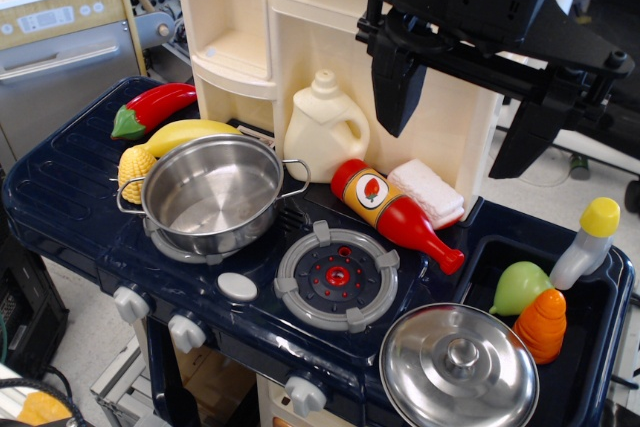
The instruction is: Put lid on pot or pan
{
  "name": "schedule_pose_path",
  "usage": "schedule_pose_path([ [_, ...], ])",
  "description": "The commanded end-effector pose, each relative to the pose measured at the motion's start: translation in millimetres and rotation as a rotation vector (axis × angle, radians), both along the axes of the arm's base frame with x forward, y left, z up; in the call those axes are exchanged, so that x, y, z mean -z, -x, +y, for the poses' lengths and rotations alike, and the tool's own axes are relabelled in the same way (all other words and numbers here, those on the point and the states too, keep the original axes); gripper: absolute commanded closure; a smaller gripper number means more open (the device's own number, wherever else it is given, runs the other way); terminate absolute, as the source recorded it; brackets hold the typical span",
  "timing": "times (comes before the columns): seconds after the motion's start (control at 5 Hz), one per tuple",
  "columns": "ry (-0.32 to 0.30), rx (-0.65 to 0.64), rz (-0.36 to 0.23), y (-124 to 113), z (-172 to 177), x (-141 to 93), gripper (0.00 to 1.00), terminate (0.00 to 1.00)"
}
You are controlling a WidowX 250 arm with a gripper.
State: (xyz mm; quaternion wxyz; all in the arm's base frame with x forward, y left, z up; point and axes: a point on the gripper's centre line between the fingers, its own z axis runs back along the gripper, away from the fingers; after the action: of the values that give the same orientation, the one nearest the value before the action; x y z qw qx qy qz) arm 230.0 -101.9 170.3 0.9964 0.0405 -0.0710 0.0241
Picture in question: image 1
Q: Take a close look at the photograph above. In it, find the white red toy sponge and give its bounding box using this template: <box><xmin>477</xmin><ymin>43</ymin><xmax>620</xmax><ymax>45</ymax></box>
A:
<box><xmin>387</xmin><ymin>159</ymin><xmax>465</xmax><ymax>230</ymax></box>

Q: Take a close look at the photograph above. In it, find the steel dishwasher appliance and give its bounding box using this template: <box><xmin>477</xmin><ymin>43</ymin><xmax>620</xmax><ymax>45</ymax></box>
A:
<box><xmin>1</xmin><ymin>0</ymin><xmax>146</xmax><ymax>169</ymax></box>

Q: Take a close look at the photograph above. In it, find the grey middle stove knob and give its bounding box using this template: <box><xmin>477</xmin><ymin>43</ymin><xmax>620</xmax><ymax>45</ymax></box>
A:
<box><xmin>168</xmin><ymin>315</ymin><xmax>207</xmax><ymax>354</ymax></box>

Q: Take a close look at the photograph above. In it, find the grey left stove knob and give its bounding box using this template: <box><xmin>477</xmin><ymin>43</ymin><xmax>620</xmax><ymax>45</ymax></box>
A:
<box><xmin>113</xmin><ymin>286</ymin><xmax>150</xmax><ymax>324</ymax></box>

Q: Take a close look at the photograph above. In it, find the grey stove knob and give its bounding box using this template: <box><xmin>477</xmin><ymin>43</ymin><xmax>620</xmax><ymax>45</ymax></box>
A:
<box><xmin>285</xmin><ymin>376</ymin><xmax>327</xmax><ymax>417</ymax></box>
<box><xmin>113</xmin><ymin>286</ymin><xmax>150</xmax><ymax>324</ymax></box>
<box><xmin>168</xmin><ymin>315</ymin><xmax>207</xmax><ymax>354</ymax></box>

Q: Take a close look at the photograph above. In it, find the grey left stove burner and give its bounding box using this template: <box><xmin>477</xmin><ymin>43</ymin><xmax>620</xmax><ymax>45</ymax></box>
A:
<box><xmin>142</xmin><ymin>218</ymin><xmax>237</xmax><ymax>266</ymax></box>

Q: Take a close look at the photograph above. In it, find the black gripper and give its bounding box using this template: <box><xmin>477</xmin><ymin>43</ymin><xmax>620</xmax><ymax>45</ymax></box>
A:
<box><xmin>357</xmin><ymin>0</ymin><xmax>634</xmax><ymax>179</ymax></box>

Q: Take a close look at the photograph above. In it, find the red toy ketchup bottle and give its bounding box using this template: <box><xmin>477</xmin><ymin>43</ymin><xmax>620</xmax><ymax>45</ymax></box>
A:
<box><xmin>330</xmin><ymin>159</ymin><xmax>465</xmax><ymax>275</ymax></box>

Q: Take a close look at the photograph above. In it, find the stainless steel pot lid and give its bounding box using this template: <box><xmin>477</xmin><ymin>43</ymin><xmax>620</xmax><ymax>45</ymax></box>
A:
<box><xmin>379</xmin><ymin>303</ymin><xmax>540</xmax><ymax>426</ymax></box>

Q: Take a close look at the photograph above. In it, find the yellow toy corn cob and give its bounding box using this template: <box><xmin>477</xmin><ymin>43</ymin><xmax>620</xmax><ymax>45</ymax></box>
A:
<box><xmin>117</xmin><ymin>145</ymin><xmax>157</xmax><ymax>205</ymax></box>

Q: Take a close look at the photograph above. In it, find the yellow toy banana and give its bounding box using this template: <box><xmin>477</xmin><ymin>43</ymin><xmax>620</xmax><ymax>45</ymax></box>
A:
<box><xmin>139</xmin><ymin>119</ymin><xmax>240</xmax><ymax>158</ymax></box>

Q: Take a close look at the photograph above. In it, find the green toy pear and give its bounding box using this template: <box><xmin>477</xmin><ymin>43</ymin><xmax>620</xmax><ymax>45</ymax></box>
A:
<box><xmin>489</xmin><ymin>261</ymin><xmax>553</xmax><ymax>317</ymax></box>

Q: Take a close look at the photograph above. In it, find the grey oval stove button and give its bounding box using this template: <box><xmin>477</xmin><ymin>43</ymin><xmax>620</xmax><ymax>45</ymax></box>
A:
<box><xmin>217</xmin><ymin>272</ymin><xmax>258</xmax><ymax>302</ymax></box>

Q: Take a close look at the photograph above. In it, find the grey stove burner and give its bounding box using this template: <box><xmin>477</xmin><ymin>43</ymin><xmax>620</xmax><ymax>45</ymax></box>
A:
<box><xmin>142</xmin><ymin>218</ymin><xmax>237</xmax><ymax>266</ymax></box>
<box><xmin>274</xmin><ymin>221</ymin><xmax>400</xmax><ymax>333</ymax></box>

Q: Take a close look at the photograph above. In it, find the grey right stove knob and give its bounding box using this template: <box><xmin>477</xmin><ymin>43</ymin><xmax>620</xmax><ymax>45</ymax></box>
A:
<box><xmin>285</xmin><ymin>376</ymin><xmax>327</xmax><ymax>417</ymax></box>

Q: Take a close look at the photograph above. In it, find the orange toy carrot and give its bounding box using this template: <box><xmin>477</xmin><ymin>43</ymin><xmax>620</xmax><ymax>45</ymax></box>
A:
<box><xmin>513</xmin><ymin>288</ymin><xmax>567</xmax><ymax>365</ymax></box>

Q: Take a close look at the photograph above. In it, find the grey right stove burner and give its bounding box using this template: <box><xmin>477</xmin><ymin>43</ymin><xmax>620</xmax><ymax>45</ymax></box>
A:
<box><xmin>274</xmin><ymin>221</ymin><xmax>400</xmax><ymax>333</ymax></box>

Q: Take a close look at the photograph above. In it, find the navy toy kitchen counter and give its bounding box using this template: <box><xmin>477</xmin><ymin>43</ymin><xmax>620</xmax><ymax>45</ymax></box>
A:
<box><xmin>1</xmin><ymin>75</ymin><xmax>636</xmax><ymax>427</ymax></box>

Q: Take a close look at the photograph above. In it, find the cream toy detergent jug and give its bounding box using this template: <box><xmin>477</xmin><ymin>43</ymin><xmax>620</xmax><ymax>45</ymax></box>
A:
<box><xmin>283</xmin><ymin>69</ymin><xmax>370</xmax><ymax>183</ymax></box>

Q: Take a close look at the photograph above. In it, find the grey bottle yellow cap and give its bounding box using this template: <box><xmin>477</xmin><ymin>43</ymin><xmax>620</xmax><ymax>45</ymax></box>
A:
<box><xmin>549</xmin><ymin>197</ymin><xmax>620</xmax><ymax>290</ymax></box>

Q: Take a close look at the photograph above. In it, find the cream toy kitchen shelf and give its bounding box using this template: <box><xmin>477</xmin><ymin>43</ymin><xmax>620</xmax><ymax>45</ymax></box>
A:
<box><xmin>181</xmin><ymin>0</ymin><xmax>499</xmax><ymax>207</ymax></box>

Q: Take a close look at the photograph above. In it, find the red toy chili pepper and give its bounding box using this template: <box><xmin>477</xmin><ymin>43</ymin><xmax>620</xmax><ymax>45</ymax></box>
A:
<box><xmin>111</xmin><ymin>83</ymin><xmax>197</xmax><ymax>140</ymax></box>

